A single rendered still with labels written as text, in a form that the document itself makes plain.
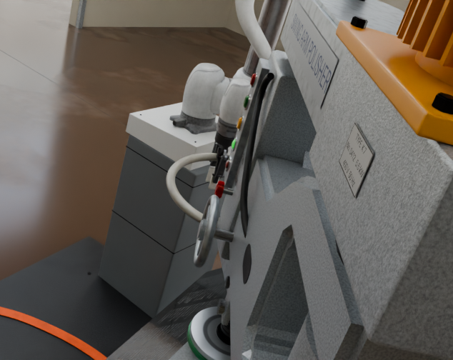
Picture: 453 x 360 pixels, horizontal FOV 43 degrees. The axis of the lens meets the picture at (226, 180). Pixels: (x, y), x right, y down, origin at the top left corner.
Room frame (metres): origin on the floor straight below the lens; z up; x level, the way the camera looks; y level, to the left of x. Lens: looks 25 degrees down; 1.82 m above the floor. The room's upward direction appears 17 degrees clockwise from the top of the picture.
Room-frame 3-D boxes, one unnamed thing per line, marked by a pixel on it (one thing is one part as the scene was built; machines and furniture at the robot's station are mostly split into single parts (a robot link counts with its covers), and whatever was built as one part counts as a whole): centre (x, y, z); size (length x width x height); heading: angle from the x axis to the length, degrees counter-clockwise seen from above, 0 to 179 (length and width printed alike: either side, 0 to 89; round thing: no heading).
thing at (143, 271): (2.39, 0.20, 0.40); 0.50 x 0.50 x 0.80; 61
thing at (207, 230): (1.00, -0.03, 1.22); 0.15 x 0.10 x 0.15; 8
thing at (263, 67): (1.19, -0.01, 1.40); 0.08 x 0.03 x 0.28; 8
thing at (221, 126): (1.98, 0.05, 1.09); 0.09 x 0.09 x 0.06
